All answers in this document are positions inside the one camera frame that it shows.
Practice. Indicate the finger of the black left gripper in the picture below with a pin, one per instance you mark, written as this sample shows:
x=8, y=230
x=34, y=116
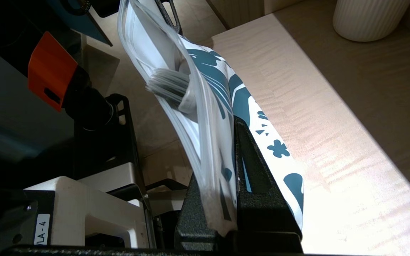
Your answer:
x=177, y=25

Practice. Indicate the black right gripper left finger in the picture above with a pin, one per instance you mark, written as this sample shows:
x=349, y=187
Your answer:
x=190, y=227

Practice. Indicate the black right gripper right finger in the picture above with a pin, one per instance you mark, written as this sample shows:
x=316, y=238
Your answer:
x=258, y=206

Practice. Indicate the grey toothbrush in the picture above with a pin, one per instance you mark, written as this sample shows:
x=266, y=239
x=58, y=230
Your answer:
x=171, y=85

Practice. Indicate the white blue-patterned plastic pouch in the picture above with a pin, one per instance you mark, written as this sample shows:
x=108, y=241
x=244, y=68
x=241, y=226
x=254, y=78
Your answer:
x=212, y=106

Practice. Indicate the silver metal chassis block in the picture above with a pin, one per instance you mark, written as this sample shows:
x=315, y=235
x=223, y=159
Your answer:
x=116, y=174

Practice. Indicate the teal blue flat panel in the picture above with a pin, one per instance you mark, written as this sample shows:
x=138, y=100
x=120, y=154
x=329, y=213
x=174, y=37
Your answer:
x=84, y=25

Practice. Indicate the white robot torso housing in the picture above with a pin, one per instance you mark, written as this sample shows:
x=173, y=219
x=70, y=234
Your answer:
x=84, y=202

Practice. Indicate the black cylindrical torso joint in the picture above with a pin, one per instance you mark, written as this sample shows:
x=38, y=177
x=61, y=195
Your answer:
x=91, y=106

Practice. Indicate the black robot torso block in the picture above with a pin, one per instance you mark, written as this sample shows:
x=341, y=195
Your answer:
x=9, y=220

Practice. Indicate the white ribbed ceramic mug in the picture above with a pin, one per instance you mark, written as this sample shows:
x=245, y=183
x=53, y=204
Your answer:
x=368, y=17

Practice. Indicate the black perforated robot frame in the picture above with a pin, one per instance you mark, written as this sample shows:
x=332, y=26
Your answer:
x=126, y=142

